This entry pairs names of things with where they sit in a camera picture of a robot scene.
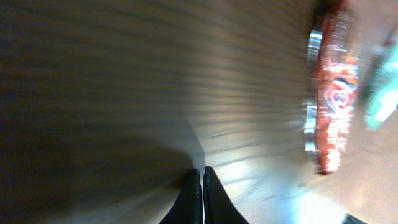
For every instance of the red Top snack bag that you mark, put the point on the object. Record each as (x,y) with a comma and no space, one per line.
(333,86)

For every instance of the teal wet wipes pack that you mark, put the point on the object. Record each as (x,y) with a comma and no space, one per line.
(382,88)

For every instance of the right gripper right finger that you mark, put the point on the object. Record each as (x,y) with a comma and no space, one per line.
(219,208)

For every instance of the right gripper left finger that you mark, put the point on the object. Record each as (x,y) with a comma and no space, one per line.
(188,207)

